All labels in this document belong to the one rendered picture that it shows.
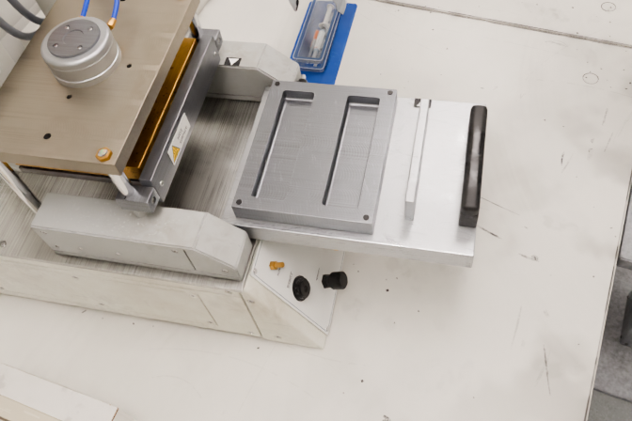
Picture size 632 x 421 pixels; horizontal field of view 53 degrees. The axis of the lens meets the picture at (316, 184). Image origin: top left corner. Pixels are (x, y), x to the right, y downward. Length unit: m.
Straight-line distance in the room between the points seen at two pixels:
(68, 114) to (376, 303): 0.49
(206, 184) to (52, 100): 0.22
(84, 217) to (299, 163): 0.26
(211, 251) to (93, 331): 0.34
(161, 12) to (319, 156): 0.26
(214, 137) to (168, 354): 0.32
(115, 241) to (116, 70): 0.19
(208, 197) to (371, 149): 0.22
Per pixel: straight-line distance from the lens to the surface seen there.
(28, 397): 0.91
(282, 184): 0.76
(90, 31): 0.75
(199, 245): 0.72
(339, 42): 1.24
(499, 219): 1.00
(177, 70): 0.80
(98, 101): 0.73
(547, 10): 1.31
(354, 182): 0.75
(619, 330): 1.78
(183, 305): 0.87
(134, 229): 0.75
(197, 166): 0.86
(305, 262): 0.86
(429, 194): 0.75
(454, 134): 0.80
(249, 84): 0.89
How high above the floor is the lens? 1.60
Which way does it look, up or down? 55 degrees down
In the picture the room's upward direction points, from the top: 12 degrees counter-clockwise
